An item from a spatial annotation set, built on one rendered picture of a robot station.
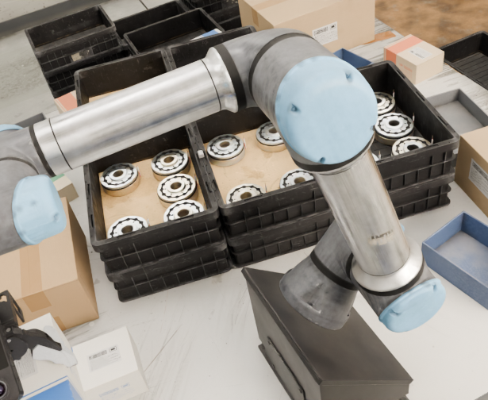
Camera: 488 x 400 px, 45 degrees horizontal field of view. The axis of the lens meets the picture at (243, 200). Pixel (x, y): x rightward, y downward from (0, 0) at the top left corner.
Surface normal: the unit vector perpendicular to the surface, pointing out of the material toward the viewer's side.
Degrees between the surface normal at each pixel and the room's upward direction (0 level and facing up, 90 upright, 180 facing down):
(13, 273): 0
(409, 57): 0
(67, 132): 40
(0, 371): 32
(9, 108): 0
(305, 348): 44
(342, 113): 77
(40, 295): 90
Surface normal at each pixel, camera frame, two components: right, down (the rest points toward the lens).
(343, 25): 0.42, 0.59
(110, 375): -0.14, -0.71
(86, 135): 0.21, 0.18
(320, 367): 0.51, -0.80
